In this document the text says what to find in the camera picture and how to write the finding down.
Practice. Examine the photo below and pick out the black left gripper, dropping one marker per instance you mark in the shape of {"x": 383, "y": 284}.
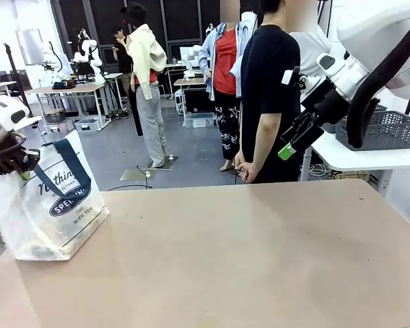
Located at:
{"x": 3, "y": 157}

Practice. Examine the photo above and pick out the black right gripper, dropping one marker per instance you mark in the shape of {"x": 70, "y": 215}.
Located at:
{"x": 328, "y": 102}

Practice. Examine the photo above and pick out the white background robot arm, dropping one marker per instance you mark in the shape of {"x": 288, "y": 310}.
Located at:
{"x": 53, "y": 58}
{"x": 193, "y": 58}
{"x": 89, "y": 51}

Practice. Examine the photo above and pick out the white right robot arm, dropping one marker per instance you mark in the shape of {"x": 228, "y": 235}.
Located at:
{"x": 379, "y": 27}

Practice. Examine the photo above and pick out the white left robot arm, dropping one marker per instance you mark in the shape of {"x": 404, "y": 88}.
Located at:
{"x": 3, "y": 112}

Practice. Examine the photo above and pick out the person's right forearm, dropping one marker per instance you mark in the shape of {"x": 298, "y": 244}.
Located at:
{"x": 264, "y": 143}

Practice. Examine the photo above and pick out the person's right hand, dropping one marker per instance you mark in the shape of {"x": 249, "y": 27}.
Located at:
{"x": 248, "y": 171}

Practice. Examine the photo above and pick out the dark grey plastic basket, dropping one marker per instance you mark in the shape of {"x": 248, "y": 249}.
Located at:
{"x": 382, "y": 131}
{"x": 331, "y": 126}

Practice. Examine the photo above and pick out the white round-edged table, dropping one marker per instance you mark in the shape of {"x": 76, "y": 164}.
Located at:
{"x": 34, "y": 119}

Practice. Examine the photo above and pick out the black storage crate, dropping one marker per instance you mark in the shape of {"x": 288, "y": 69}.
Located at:
{"x": 54, "y": 116}

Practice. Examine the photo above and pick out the white side table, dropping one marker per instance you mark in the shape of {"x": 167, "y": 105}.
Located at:
{"x": 362, "y": 159}

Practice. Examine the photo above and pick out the clear storage bin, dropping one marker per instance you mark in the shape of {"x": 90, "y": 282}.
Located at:
{"x": 200, "y": 120}
{"x": 87, "y": 125}

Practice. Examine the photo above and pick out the person in black T-shirt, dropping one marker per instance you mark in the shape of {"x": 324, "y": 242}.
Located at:
{"x": 270, "y": 68}

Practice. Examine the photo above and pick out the mannequin with white shirt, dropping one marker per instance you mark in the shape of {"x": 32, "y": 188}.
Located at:
{"x": 311, "y": 51}

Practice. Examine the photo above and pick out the wooden top workbench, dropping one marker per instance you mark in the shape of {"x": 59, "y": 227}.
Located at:
{"x": 71, "y": 88}

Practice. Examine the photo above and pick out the mannequin blue shirt red top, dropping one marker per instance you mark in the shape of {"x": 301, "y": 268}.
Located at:
{"x": 223, "y": 65}

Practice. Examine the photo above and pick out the black tripod stand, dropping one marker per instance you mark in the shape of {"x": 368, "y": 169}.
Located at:
{"x": 12, "y": 61}

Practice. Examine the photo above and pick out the grey floor plate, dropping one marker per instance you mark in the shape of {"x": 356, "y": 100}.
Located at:
{"x": 133, "y": 175}

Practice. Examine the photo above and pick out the small wooden top desk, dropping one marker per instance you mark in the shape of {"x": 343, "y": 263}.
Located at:
{"x": 191, "y": 82}

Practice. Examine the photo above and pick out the background person in black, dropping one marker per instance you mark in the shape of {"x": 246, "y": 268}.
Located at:
{"x": 123, "y": 54}

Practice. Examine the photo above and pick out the mannequin with cream hoodie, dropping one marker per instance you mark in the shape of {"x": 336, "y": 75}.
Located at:
{"x": 147, "y": 68}

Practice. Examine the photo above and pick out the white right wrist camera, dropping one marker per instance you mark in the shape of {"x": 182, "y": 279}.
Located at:
{"x": 287, "y": 77}

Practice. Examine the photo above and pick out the grey wall board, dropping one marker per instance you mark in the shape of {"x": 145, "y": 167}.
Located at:
{"x": 29, "y": 46}

